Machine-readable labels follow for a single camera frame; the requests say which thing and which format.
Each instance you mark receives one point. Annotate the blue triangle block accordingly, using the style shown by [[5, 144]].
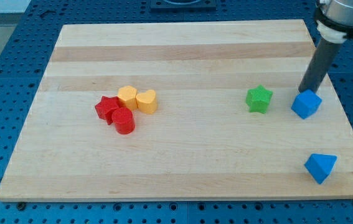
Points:
[[320, 166]]

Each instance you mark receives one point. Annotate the yellow heart block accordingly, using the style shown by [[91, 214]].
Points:
[[147, 101]]

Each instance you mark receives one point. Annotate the red cylinder block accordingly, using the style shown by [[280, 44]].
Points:
[[124, 120]]

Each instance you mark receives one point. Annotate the green star block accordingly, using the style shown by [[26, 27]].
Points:
[[258, 99]]

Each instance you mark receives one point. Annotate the wooden board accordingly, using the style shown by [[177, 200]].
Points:
[[202, 143]]

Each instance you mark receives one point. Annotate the yellow hexagon block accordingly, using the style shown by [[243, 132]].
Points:
[[127, 97]]

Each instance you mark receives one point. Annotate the red star block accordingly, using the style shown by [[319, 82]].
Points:
[[106, 107]]

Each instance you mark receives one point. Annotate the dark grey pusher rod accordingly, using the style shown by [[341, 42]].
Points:
[[319, 65]]

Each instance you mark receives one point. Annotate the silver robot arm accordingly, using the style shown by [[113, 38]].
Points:
[[334, 21]]

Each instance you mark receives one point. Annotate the blue cube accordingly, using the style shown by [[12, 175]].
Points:
[[306, 103]]

